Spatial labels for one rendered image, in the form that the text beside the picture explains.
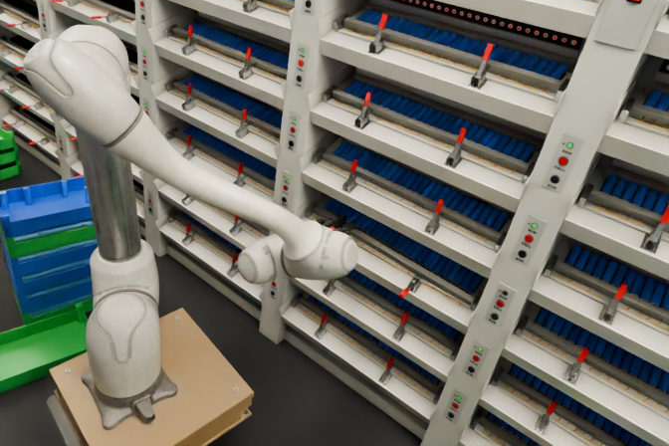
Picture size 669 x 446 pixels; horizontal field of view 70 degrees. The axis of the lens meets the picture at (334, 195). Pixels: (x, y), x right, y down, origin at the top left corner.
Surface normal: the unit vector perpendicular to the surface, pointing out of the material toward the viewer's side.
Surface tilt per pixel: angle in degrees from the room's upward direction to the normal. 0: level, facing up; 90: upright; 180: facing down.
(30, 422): 0
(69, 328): 0
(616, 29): 90
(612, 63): 90
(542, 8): 111
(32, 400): 0
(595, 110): 90
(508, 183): 21
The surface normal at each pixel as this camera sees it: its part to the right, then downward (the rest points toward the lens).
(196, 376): 0.15, -0.84
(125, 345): 0.47, 0.22
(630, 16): -0.59, 0.32
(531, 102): -0.07, -0.68
